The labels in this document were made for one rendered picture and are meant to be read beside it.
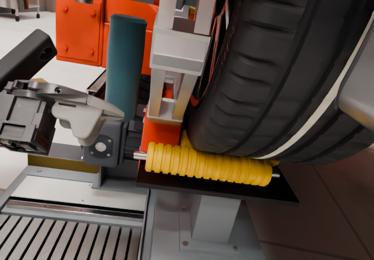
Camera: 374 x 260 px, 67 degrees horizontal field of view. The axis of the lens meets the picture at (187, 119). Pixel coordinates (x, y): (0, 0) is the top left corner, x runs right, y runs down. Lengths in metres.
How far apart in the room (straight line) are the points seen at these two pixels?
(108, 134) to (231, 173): 0.50
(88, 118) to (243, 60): 0.22
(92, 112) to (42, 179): 0.85
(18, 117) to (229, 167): 0.36
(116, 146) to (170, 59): 0.65
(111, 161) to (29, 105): 0.60
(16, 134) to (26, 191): 0.79
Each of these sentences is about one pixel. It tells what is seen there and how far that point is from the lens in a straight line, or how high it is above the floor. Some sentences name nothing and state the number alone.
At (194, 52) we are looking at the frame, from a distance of 0.33.
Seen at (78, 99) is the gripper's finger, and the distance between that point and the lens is 0.40.
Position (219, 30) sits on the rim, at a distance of 0.55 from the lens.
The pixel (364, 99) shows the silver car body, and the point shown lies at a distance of 0.21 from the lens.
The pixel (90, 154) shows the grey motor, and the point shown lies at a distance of 0.99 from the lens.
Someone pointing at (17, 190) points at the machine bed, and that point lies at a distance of 1.19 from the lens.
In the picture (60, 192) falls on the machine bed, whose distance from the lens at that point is 1.16.
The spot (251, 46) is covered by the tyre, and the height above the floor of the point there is 0.77.
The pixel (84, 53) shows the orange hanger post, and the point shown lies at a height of 0.56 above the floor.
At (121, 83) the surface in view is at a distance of 0.71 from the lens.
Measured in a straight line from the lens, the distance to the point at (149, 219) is 0.95.
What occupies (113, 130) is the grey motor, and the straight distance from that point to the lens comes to 0.92.
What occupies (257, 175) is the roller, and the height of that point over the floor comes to 0.52.
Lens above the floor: 0.80
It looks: 23 degrees down
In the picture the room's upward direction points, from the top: 11 degrees clockwise
